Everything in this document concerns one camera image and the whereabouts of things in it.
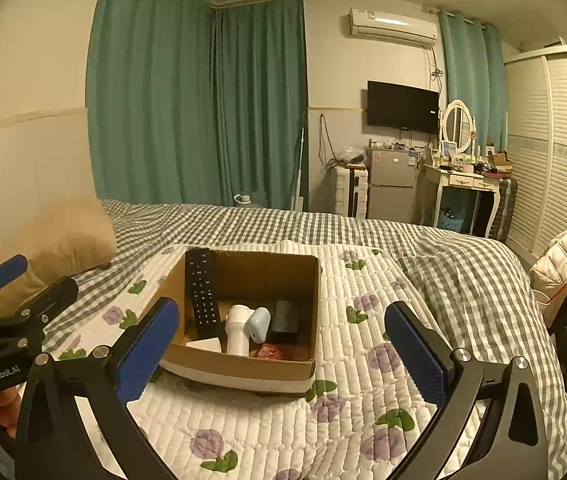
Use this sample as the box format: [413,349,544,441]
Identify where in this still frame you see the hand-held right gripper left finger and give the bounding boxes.
[14,296,180,480]

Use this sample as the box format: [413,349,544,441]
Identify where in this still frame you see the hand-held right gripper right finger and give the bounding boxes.
[383,301,551,480]

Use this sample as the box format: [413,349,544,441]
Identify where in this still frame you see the small white box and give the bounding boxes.
[185,338,222,353]

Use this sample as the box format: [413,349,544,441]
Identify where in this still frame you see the black remote control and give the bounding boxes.
[185,248,223,341]

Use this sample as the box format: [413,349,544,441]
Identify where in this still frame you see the white handheld device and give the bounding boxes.
[226,304,254,357]

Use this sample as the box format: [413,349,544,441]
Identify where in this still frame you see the light blue case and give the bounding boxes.
[248,307,272,345]

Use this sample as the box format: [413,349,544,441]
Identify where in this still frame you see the black rectangular box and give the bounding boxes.
[270,300,300,335]

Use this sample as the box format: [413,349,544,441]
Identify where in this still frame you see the tan pillow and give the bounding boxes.
[0,195,118,306]

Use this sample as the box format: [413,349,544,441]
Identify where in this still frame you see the white floral quilted mat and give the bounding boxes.
[44,240,567,480]

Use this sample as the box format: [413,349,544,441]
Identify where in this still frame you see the blue basket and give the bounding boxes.
[437,208,466,233]

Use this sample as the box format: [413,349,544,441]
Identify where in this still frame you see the dark checked suitcase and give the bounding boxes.
[486,177,518,243]

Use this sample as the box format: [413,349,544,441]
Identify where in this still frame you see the silver small fridge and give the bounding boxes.
[366,147,421,223]

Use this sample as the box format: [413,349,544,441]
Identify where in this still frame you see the white suitcase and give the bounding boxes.
[334,165,369,218]

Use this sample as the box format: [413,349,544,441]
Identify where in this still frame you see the white dressing table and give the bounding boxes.
[418,162,504,238]

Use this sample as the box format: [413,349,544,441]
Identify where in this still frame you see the white pole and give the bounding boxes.
[297,125,310,212]

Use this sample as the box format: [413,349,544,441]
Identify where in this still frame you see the white oval mirror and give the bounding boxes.
[441,100,477,154]

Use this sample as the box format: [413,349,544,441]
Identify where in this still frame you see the white louvred wardrobe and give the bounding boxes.
[503,42,567,266]

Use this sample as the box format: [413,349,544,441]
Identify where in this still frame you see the light green window curtain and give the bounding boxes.
[438,10,507,146]

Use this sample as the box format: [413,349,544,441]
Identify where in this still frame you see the white air conditioner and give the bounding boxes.
[348,7,438,50]

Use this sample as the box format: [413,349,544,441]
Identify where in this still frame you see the black wall cable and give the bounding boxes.
[317,113,337,167]

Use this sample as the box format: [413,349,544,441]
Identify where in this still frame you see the black wall television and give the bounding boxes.
[366,80,439,135]

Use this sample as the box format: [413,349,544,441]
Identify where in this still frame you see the air conditioner cables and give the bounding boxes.
[428,47,445,92]

